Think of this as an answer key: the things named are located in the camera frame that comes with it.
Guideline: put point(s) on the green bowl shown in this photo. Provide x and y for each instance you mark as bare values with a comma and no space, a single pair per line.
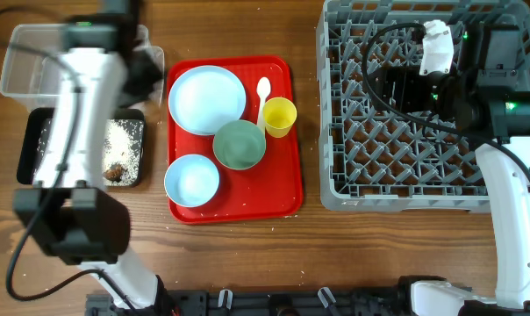
239,145

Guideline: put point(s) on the white plastic spoon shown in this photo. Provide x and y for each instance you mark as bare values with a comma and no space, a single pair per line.
263,90

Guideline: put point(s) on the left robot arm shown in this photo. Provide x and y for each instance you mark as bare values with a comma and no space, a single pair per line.
67,210

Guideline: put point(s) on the large light blue plate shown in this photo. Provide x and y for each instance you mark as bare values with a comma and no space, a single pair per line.
205,98

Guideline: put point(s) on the brown food scrap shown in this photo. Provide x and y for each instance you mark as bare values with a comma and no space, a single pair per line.
115,173

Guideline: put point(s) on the yellow plastic cup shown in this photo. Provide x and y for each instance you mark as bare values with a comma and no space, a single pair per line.
279,115

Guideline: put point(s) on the black plastic tray bin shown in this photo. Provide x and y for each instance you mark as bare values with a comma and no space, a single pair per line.
36,138

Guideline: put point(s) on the clear plastic bin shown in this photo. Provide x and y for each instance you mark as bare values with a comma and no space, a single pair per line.
28,66

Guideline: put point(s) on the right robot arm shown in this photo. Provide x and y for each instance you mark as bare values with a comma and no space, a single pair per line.
476,85

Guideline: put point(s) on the small light blue bowl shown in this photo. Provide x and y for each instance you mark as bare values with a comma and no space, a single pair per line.
191,180

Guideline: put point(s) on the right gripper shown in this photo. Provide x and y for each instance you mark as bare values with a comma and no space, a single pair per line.
404,78

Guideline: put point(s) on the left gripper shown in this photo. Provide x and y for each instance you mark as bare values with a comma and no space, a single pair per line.
128,98

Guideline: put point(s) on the white rice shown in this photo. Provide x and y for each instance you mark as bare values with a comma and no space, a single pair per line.
124,145

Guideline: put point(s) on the grey dishwasher rack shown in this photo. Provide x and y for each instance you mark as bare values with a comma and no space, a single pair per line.
375,161

